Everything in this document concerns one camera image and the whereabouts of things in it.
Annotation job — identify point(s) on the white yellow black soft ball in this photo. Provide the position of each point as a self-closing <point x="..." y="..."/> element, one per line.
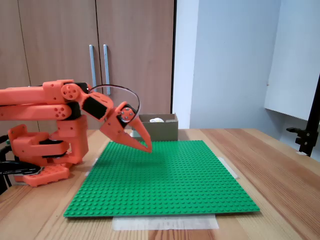
<point x="156" y="120"/>

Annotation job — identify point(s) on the open cardboard box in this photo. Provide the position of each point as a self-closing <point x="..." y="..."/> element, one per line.
<point x="162" y="131"/>

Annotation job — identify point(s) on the masking tape strip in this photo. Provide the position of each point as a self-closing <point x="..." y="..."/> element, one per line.
<point x="90" y="170"/>
<point x="228" y="167"/>
<point x="165" y="223"/>
<point x="134" y="135"/>

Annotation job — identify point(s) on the green studded baseplate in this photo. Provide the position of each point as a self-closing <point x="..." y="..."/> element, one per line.
<point x="162" y="180"/>

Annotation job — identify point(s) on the brown wooden cabinet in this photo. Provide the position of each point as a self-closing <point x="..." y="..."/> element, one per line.
<point x="50" y="37"/>

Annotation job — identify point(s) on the black table clamp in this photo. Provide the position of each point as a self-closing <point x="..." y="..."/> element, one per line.
<point x="20" y="168"/>

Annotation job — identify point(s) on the black camera stand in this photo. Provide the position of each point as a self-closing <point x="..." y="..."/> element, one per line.
<point x="306" y="140"/>

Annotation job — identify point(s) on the white wall panel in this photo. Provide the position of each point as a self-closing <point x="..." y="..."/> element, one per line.
<point x="295" y="62"/>

